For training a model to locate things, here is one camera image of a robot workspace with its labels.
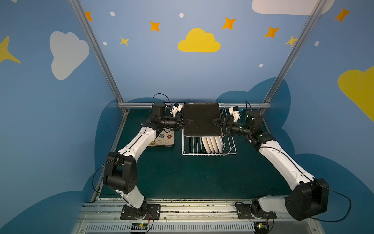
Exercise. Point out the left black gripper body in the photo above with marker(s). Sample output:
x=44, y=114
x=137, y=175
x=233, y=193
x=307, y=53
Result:
x=178, y=121

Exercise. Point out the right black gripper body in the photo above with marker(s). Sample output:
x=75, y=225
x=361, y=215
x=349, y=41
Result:
x=226, y=126

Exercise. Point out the black square floral plate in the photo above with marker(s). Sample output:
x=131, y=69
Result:
x=155, y=144
x=166, y=136

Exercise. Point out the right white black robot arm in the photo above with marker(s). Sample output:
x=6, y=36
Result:
x=309, y=196

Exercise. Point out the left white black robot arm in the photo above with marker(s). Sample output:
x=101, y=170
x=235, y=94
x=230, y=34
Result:
x=120, y=169

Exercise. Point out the right small circuit board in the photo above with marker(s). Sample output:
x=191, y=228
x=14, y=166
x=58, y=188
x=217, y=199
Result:
x=261, y=228

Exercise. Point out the small circuit board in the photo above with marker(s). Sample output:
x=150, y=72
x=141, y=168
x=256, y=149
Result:
x=261, y=228
x=138, y=228

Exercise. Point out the left small circuit board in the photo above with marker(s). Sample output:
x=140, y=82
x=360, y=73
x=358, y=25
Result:
x=138, y=228

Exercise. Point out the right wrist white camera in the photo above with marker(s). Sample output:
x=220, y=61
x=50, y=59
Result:
x=234, y=111

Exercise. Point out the white wire dish rack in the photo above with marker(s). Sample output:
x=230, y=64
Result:
x=193, y=146

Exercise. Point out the aluminium frame back bar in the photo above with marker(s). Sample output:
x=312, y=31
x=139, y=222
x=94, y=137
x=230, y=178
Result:
x=143, y=105

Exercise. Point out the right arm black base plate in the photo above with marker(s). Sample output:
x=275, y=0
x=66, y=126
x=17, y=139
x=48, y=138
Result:
x=252, y=211

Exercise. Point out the aluminium mounting rail base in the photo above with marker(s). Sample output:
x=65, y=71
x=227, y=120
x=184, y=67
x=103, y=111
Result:
x=186, y=216

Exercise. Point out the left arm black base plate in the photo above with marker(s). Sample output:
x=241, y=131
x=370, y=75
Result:
x=147, y=211

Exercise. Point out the aluminium frame right post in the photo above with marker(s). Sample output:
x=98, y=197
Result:
x=297, y=47

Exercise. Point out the aluminium frame post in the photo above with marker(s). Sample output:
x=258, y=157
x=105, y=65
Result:
x=85, y=24
x=297, y=47

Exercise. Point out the aluminium frame left post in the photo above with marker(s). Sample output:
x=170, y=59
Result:
x=85, y=24

